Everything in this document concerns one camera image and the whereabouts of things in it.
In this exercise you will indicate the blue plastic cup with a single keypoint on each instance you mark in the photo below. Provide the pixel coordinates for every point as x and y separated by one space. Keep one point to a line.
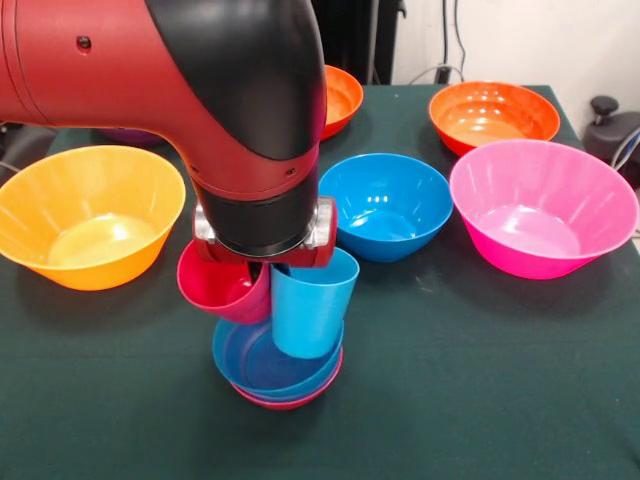
310 310

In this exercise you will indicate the orange plastic bowl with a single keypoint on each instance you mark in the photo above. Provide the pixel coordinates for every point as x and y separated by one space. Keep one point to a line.
500 115
342 100

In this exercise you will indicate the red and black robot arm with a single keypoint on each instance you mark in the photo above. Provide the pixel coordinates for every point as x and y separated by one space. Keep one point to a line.
175 75

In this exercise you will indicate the opaque blue plastic bowl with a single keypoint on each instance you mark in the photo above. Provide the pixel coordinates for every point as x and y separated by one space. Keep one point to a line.
385 200

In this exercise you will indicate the purple plastic bowl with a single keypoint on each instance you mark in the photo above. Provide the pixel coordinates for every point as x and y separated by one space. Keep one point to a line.
132 137

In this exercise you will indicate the black round equipment with knob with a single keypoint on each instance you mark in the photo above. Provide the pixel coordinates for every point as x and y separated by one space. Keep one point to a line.
607 135

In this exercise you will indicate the large pink plastic bowl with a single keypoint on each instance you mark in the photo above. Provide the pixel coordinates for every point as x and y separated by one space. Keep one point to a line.
540 200

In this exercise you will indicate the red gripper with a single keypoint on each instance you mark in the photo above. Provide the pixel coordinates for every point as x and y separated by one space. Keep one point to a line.
300 259

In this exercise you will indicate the large yellow-orange plastic bowl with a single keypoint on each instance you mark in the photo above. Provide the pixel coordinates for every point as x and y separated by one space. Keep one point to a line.
90 200

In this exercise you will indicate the dark green tablecloth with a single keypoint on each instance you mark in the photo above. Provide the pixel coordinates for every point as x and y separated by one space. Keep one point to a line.
500 400

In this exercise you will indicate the black power adapter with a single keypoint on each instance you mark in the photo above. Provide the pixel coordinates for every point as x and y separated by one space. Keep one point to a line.
442 74

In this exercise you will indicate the small red plastic bowl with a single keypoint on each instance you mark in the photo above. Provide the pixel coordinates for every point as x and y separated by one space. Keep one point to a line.
290 404

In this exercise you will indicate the red plastic cup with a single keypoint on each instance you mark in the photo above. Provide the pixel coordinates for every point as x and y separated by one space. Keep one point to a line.
215 285

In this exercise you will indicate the small translucent blue bowl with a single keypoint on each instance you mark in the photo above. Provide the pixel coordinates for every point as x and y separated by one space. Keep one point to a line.
235 345

